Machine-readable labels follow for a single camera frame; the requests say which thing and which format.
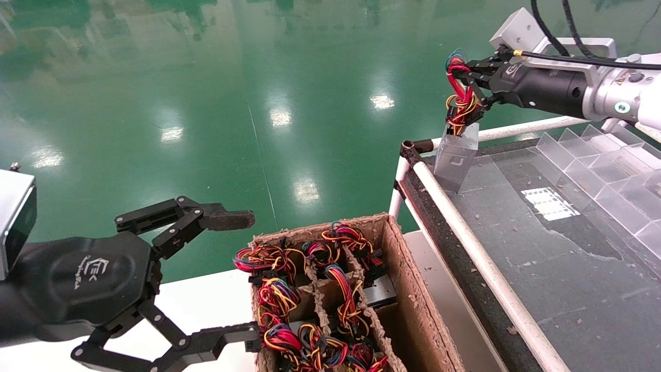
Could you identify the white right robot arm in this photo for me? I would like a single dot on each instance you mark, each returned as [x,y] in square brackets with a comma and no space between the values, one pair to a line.
[619,98]

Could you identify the grey metal power supply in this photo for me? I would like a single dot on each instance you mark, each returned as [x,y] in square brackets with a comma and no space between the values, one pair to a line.
[381,292]

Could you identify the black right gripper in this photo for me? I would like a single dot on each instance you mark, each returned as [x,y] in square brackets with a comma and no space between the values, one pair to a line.
[542,88]

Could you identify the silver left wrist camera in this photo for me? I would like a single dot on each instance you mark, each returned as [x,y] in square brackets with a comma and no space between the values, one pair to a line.
[13,217]

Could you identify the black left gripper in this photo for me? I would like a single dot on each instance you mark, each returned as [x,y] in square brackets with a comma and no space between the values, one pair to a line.
[88,279]

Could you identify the clear acrylic compartment tray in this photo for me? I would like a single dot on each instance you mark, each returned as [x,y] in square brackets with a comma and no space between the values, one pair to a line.
[583,165]

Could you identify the white pipe frame rack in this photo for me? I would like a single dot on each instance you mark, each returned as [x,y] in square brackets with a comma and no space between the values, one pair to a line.
[469,243]

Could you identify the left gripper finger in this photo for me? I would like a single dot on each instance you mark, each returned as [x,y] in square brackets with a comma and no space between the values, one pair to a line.
[227,218]

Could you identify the worn cardboard divider box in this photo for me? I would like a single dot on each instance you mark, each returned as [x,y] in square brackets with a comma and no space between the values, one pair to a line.
[408,310]

